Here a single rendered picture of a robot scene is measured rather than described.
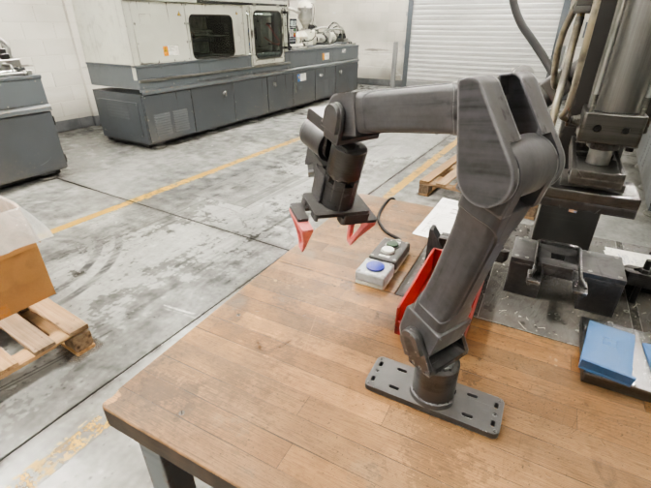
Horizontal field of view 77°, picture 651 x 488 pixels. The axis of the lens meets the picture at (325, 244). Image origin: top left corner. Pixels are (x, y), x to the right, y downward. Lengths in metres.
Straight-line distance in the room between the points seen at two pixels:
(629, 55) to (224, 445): 0.83
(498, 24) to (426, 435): 9.80
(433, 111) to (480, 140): 0.08
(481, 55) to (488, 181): 9.84
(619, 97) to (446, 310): 0.47
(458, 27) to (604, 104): 9.58
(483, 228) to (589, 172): 0.40
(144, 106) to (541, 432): 5.23
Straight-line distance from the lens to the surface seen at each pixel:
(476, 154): 0.43
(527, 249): 0.96
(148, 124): 5.54
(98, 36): 5.91
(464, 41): 10.34
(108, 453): 1.88
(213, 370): 0.73
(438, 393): 0.64
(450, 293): 0.53
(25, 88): 4.86
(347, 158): 0.62
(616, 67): 0.84
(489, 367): 0.76
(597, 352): 0.83
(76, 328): 2.28
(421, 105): 0.50
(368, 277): 0.89
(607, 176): 0.85
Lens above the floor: 1.41
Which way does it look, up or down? 28 degrees down
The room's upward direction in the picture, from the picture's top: straight up
